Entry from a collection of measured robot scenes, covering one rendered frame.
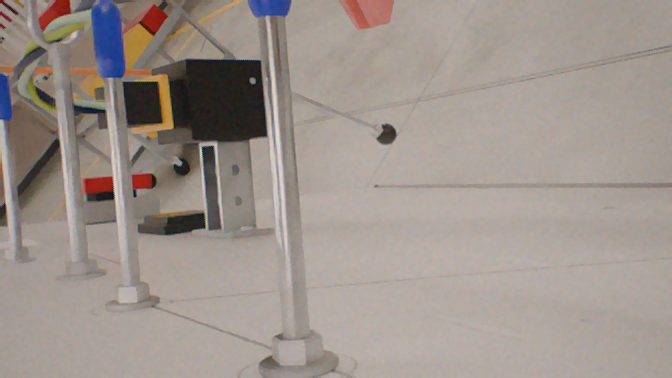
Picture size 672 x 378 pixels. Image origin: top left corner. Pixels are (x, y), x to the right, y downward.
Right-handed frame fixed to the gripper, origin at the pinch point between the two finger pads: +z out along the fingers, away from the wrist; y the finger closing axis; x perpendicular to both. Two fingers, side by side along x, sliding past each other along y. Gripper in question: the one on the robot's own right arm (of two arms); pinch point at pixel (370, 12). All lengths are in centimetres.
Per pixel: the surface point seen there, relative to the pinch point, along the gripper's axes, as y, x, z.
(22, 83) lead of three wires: 3.5, -21.6, 1.2
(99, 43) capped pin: 15.2, -22.7, 1.3
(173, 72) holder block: 0.4, -13.7, 1.5
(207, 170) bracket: -1.0, -12.5, 6.8
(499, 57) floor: -145, 175, 7
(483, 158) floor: -126, 139, 35
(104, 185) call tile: -20.5, -11.3, 7.6
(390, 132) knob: 0.3, -0.6, 7.3
